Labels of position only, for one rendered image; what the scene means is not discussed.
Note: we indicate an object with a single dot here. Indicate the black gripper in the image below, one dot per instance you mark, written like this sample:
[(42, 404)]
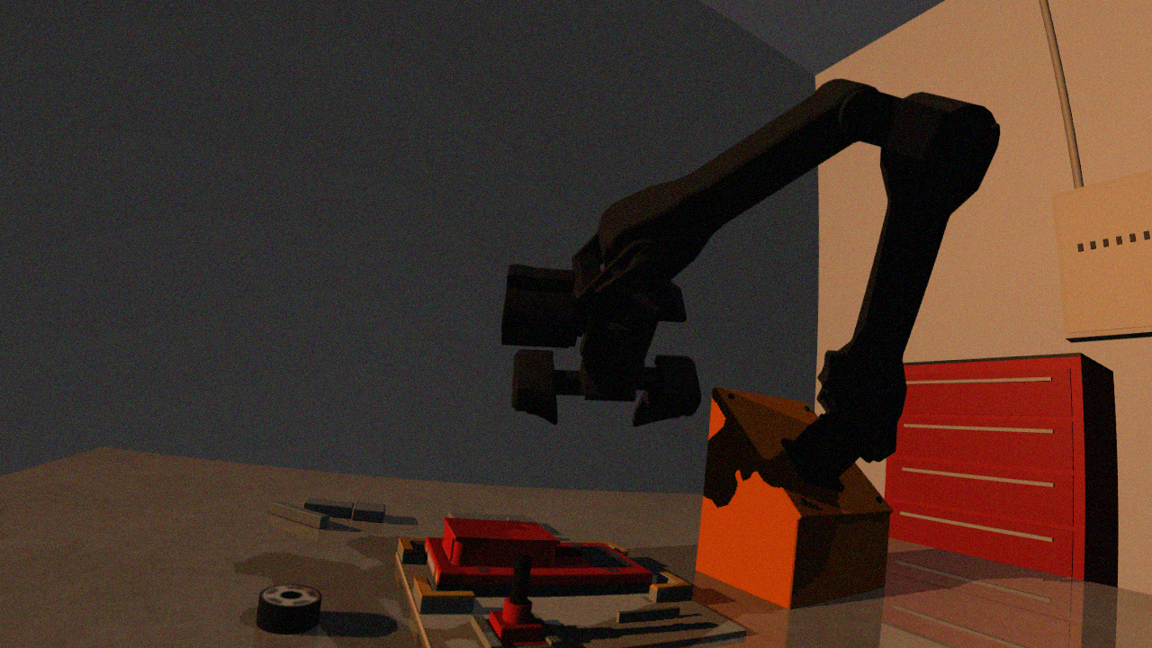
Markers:
[(671, 389)]

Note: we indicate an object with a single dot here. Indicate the black toy car tyre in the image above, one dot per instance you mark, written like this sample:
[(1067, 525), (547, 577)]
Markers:
[(288, 609)]

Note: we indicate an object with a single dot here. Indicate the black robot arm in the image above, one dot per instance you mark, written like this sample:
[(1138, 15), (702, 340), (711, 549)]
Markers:
[(935, 152)]

